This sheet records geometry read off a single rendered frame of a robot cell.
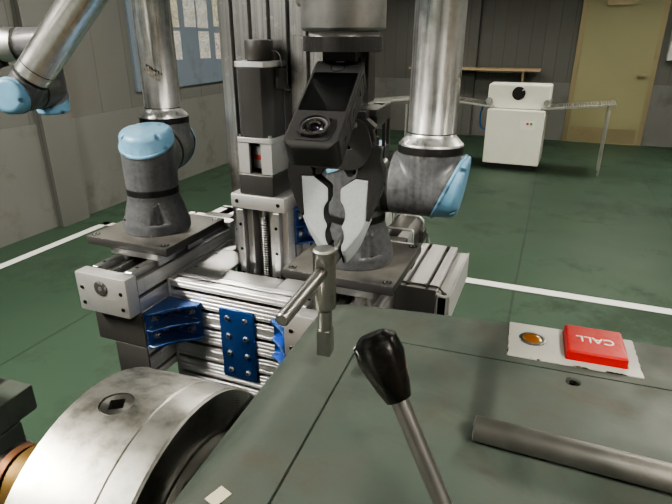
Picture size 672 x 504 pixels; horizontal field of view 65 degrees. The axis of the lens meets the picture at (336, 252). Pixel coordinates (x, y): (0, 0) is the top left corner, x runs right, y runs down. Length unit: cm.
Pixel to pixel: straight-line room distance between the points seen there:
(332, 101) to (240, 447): 30
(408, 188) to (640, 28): 863
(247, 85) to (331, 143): 75
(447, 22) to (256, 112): 43
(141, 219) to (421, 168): 64
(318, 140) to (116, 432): 33
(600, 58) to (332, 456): 913
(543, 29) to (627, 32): 117
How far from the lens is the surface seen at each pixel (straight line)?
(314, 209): 52
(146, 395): 59
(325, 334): 53
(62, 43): 129
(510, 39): 950
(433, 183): 94
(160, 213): 125
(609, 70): 945
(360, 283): 97
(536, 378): 59
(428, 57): 93
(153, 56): 134
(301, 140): 41
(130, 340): 128
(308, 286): 46
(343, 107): 44
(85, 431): 58
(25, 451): 76
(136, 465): 53
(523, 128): 707
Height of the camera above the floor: 158
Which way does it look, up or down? 22 degrees down
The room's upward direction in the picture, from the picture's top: straight up
